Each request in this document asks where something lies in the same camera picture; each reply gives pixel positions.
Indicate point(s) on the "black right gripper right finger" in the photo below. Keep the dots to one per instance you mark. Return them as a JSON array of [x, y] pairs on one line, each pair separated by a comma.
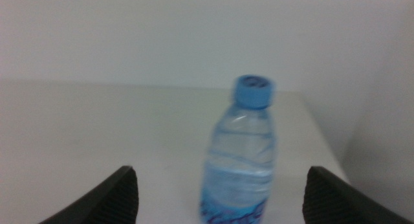
[[333, 204]]

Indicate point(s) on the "blue cap water bottle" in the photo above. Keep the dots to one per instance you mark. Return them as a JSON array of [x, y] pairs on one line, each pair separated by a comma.
[[239, 159]]

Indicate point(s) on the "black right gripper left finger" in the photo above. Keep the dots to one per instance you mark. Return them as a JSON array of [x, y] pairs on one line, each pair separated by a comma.
[[110, 201]]

